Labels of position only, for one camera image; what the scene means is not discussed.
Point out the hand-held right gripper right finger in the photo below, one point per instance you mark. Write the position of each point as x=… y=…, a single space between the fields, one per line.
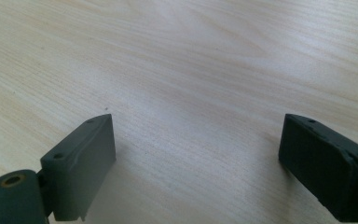
x=323 y=165

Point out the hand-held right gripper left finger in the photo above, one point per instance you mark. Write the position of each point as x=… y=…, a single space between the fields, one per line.
x=80 y=165

